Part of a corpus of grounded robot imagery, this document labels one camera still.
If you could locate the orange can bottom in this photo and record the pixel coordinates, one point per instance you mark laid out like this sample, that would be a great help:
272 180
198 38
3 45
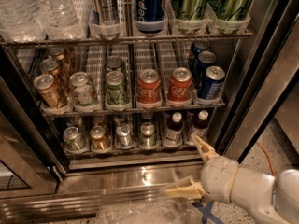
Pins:
99 138

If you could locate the green can bottom shelf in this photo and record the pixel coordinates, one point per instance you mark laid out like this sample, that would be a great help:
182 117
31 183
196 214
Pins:
148 134

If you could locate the blue pepsi can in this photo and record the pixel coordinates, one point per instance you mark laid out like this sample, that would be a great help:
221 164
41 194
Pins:
212 81
149 15
196 48
203 61

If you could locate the fridge door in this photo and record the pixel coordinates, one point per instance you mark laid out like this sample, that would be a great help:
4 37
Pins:
264 71
22 171

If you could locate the blue pepsi can top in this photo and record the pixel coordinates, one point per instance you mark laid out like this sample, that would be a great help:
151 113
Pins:
149 15

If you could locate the right coca cola can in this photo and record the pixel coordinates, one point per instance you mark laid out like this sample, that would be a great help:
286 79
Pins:
179 85

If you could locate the front green can middle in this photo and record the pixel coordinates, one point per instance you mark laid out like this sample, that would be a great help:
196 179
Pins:
116 91

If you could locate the brown bottle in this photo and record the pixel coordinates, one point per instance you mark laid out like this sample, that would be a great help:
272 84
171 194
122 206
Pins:
173 130
199 125

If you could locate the left coca cola can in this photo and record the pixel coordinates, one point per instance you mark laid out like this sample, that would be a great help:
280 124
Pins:
148 87

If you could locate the plaid tall can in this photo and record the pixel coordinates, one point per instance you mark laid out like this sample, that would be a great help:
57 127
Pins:
107 11

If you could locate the fridge door left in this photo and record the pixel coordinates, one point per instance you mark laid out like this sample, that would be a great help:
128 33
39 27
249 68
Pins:
22 171

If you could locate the stainless steel fridge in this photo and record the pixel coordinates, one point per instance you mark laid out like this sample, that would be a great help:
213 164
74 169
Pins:
88 180

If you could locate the white green can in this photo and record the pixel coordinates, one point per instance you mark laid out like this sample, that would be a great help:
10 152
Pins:
83 89

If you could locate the silver green can bottom left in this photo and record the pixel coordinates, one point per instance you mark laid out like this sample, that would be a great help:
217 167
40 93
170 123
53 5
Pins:
74 138

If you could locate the green can top right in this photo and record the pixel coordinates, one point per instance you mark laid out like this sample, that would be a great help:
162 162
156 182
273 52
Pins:
230 10

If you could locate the green can top left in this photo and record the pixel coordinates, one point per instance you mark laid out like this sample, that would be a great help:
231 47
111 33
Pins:
189 10

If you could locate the clear plastic bag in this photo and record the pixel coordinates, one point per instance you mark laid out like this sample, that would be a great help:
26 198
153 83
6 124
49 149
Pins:
160 211

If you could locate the fridge door right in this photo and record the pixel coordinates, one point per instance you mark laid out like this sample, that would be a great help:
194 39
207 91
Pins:
264 71

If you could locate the middle gold can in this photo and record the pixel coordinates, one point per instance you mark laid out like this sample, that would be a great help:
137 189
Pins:
52 67

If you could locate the rear green can middle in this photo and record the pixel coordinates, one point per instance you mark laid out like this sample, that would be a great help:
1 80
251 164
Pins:
115 63

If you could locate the front gold can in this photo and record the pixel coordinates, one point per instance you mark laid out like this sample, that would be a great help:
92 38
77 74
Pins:
50 91

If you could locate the rear gold can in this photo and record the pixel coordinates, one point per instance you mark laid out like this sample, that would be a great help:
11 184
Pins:
65 57

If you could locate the water bottle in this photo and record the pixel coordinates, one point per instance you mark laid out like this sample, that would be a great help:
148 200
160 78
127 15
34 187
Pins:
60 19
18 23

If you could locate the middle blue pepsi can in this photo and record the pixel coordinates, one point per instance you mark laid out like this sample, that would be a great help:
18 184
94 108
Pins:
203 61

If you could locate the coca cola can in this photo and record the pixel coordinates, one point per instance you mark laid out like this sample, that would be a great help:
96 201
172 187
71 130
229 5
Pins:
148 87
179 85

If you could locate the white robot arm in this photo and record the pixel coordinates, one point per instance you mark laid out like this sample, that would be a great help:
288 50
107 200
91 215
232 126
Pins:
285 199

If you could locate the left brown bottle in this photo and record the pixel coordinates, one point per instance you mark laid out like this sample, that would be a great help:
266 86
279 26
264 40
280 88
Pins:
173 130

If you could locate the rear blue pepsi can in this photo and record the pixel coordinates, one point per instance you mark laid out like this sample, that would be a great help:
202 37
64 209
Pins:
196 48

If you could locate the right brown bottle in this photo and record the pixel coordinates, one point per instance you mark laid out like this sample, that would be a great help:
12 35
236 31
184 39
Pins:
199 125

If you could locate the gold can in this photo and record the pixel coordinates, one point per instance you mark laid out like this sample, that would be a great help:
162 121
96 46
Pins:
65 57
50 91
52 67

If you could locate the silver white can bottom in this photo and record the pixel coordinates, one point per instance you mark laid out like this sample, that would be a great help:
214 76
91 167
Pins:
124 135

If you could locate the front blue pepsi can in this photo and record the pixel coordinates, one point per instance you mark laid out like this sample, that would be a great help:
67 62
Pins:
212 81

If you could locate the blue tape on floor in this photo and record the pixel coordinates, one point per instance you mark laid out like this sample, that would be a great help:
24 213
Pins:
207 216

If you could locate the left water bottle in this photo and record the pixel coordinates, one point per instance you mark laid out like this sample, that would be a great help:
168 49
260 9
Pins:
18 23

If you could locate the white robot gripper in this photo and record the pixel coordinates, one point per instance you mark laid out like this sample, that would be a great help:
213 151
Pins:
218 175

